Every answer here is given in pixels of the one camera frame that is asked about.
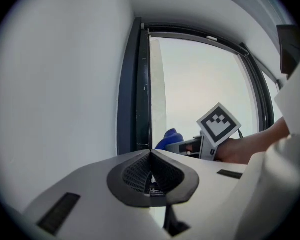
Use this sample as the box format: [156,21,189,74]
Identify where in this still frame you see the person's right forearm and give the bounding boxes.
[216,115,292,165]

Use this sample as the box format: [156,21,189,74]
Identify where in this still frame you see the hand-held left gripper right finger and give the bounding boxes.
[149,148,249,237]

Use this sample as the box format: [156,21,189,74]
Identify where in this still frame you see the blue cleaning cloth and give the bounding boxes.
[154,128,185,151]

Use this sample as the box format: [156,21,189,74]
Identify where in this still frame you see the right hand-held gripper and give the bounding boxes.
[164,102,242,162]

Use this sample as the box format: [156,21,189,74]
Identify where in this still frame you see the black chest-mounted monitor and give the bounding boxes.
[275,23,300,77]

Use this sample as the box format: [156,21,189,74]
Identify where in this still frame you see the black window frame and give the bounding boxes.
[116,16,285,157]

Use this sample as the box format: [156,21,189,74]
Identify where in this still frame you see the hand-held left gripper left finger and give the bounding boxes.
[22,148,175,240]

